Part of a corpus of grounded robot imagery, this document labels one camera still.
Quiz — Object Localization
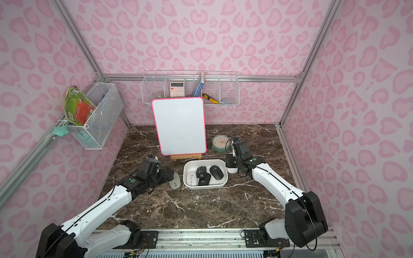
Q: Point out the grey computer mouse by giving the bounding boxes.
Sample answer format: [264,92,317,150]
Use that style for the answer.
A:
[169,172,181,190]

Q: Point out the black mouse rounded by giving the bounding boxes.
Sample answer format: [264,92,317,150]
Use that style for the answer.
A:
[209,165,224,181]

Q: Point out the white storage box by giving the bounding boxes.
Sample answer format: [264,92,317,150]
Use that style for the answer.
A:
[183,159,229,190]

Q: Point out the small white mouse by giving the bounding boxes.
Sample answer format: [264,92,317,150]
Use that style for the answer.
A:
[186,172,197,187]

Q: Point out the black mouse with logo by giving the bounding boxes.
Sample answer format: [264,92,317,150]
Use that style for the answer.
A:
[196,166,208,179]

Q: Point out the black slim mouse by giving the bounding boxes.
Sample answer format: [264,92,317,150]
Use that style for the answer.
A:
[198,173,211,186]

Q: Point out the white computer mouse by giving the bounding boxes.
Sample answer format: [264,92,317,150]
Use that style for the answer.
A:
[226,164,238,174]

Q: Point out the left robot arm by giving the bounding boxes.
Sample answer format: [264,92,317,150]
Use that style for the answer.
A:
[36,155,174,258]

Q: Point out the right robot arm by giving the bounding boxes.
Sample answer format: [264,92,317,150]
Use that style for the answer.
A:
[225,138,328,247]

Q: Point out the green round clock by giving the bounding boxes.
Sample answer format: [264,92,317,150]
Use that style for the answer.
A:
[212,134,230,153]

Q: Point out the wooden whiteboard stand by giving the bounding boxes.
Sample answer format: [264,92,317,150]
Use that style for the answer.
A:
[170,154,202,161]

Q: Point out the pink framed whiteboard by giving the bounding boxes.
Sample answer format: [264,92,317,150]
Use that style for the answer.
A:
[151,97,207,156]

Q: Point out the yellow utility knife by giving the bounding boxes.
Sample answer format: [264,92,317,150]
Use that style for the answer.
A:
[202,93,219,104]

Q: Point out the white mesh side basket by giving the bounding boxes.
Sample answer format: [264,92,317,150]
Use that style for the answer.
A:
[68,82,124,150]

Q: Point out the blue book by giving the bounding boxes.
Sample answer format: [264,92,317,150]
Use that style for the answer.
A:
[191,72,204,97]

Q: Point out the pink calculator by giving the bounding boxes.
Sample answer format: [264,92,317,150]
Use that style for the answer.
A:
[170,82,185,98]

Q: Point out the green snack bag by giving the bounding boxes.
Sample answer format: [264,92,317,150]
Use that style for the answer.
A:
[64,86,96,126]

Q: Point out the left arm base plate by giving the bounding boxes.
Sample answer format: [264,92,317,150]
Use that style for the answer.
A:
[129,231,159,250]

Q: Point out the white wire rear basket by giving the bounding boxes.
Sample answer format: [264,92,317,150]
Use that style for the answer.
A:
[140,70,241,108]

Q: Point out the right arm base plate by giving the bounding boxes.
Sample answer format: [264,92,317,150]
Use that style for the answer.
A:
[240,230,290,248]

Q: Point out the green wall hook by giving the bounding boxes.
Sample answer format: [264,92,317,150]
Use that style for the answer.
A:
[52,125,70,137]

